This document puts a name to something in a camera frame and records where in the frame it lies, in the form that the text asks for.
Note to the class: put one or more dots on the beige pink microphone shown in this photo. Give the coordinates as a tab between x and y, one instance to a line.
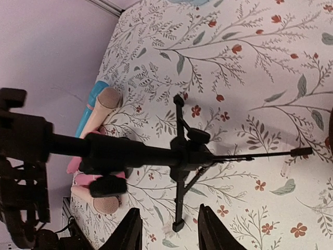
106	103

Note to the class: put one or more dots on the floral table mat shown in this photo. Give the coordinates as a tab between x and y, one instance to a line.
255	75

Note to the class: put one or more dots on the blue microphone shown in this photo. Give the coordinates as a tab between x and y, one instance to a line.
96	90

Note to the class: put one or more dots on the pink microphone back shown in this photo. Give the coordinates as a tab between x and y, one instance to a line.
82	179

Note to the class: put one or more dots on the light blue cup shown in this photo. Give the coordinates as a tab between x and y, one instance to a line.
190	1

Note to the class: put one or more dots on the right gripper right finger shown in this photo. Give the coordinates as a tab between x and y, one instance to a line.
212	234

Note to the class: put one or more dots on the left aluminium frame post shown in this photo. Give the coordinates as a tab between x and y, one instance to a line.
108	6

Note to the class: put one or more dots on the black microphone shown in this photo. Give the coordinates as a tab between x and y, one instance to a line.
107	186

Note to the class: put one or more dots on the black tripod shockmount stand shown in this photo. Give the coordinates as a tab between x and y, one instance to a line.
27	142

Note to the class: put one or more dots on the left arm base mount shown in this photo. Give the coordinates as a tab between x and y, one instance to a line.
47	239

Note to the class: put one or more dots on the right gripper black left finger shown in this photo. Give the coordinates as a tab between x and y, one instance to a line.
129	233

